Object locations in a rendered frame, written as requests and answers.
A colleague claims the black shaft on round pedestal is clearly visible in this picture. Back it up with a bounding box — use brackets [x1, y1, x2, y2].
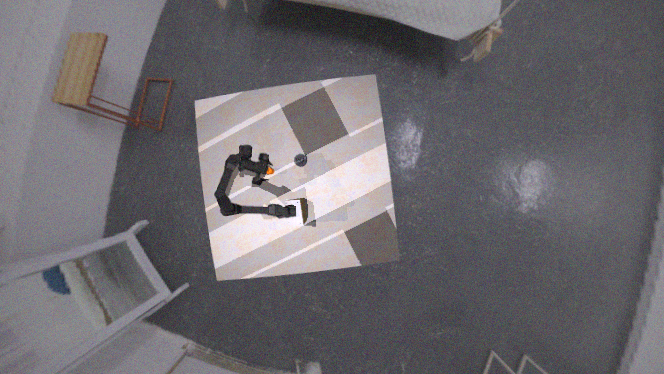
[294, 154, 307, 167]

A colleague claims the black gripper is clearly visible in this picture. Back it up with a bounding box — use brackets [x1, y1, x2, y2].
[250, 153, 274, 185]

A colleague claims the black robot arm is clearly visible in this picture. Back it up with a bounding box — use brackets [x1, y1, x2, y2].
[214, 144, 296, 219]

